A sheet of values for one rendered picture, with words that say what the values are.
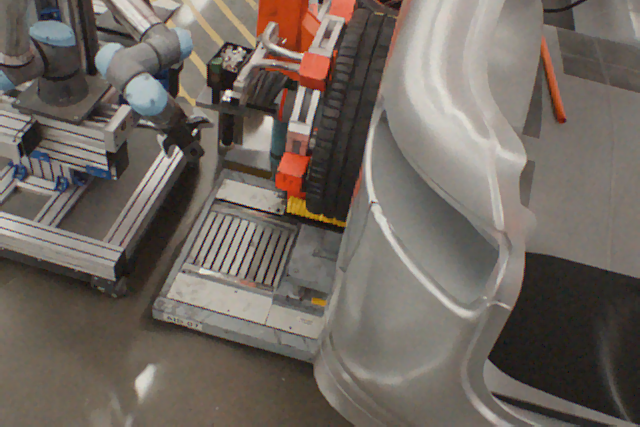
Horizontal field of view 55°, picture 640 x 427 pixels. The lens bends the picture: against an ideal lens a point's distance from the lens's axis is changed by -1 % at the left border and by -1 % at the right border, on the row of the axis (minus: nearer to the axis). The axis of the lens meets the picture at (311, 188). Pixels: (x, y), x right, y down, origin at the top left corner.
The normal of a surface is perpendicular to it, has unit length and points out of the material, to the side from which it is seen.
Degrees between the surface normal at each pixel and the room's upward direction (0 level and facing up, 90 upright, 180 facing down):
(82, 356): 0
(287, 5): 90
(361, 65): 27
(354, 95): 42
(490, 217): 72
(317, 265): 0
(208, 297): 0
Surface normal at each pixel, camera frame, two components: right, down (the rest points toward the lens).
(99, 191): 0.13, -0.69
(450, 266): 0.30, -0.55
